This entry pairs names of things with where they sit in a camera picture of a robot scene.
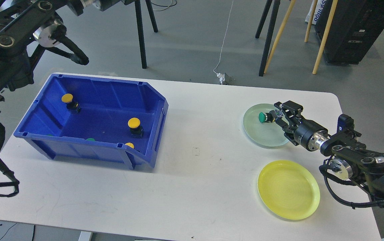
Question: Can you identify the wooden stick left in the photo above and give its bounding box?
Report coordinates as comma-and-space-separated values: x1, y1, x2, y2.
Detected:
263, 0, 296, 74

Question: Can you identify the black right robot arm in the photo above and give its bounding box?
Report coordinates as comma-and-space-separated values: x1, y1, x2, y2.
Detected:
267, 101, 384, 209

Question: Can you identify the white cable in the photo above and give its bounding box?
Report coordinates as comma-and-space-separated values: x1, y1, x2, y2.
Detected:
213, 0, 235, 76

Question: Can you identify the yellow push button back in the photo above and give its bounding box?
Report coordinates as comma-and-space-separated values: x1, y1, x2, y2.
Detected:
61, 93, 81, 114

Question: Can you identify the black cabinet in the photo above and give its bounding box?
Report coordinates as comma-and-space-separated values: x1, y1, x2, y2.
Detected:
323, 0, 384, 65

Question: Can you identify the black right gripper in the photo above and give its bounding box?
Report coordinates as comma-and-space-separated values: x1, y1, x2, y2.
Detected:
274, 100, 328, 149

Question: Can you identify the white printed bag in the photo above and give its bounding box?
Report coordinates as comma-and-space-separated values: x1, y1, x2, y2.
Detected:
305, 0, 327, 25

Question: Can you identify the light green plate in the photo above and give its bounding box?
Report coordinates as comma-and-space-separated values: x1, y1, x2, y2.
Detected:
243, 103, 290, 149

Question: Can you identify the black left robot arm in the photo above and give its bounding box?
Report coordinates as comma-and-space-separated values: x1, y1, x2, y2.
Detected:
0, 0, 117, 102

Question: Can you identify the black tripod leg right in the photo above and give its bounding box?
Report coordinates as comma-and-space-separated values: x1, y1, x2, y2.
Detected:
255, 0, 281, 77

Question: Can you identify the yellow plate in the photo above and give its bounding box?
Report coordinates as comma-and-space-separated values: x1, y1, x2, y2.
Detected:
257, 160, 320, 221

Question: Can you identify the blue plastic bin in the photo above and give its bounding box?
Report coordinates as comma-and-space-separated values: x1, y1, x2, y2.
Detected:
14, 74, 169, 169

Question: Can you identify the yellow push button front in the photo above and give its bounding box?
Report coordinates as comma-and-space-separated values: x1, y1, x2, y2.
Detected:
125, 142, 135, 149

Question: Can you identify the yellow push button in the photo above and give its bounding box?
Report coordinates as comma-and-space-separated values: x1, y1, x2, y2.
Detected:
61, 93, 81, 114
128, 117, 144, 138
125, 142, 135, 149

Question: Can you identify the white power plug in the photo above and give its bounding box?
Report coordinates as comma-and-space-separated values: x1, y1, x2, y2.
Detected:
216, 73, 232, 85

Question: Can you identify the wooden stick middle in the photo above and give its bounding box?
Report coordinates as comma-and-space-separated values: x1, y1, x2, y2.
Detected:
304, 0, 318, 43

